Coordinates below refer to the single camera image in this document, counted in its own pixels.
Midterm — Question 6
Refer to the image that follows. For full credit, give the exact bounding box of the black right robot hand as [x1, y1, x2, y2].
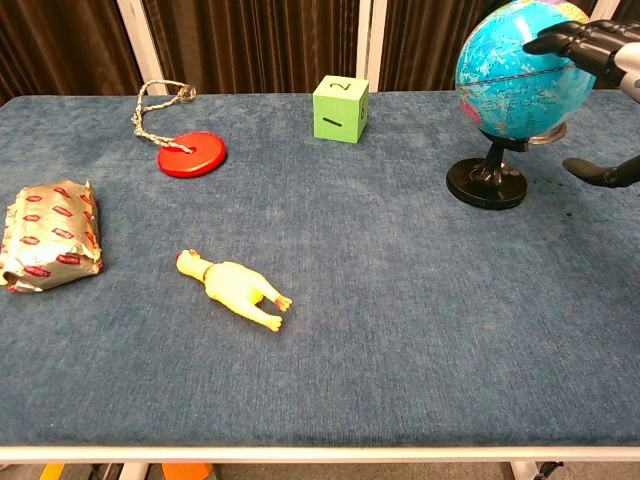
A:
[522, 18, 640, 190]

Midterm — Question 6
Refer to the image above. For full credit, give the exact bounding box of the blue globe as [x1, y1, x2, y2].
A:
[445, 0, 599, 211]

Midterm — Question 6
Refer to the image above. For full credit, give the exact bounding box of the green foam number cube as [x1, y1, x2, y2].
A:
[312, 74, 370, 145]

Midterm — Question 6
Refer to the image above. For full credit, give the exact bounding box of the blue fabric table cover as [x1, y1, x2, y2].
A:
[0, 91, 640, 449]

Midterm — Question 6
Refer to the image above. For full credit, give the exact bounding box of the brown curtain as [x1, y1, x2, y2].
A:
[0, 0, 640, 106]

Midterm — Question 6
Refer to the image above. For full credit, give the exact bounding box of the red wooden disc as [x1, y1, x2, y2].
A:
[157, 131, 229, 179]

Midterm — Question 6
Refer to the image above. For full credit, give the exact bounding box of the yellow rubber chicken toy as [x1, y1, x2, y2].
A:
[174, 248, 294, 333]

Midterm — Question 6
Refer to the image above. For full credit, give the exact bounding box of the silver foil snack package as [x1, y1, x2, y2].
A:
[0, 179, 105, 295]

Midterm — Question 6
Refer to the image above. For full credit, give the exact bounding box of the orange object under table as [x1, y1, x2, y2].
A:
[161, 462, 215, 480]

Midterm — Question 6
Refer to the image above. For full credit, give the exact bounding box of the white frame post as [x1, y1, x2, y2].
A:
[116, 0, 170, 97]
[355, 0, 387, 94]
[589, 0, 622, 26]

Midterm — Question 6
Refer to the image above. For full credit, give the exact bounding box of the braided beige rope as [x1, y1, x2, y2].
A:
[131, 79, 198, 154]

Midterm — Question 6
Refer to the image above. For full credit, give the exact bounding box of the white table frame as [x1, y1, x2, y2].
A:
[0, 443, 640, 480]

